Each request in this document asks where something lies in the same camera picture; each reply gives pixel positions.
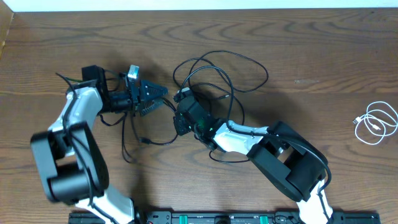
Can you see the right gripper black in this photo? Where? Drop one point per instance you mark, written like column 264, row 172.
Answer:
column 180, row 129

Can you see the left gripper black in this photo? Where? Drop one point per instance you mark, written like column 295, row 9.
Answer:
column 136, row 94

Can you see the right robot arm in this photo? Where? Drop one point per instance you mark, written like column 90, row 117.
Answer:
column 291, row 163

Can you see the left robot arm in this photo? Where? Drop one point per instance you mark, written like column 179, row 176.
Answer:
column 70, row 165

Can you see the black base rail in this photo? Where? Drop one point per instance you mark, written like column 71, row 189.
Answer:
column 253, row 218

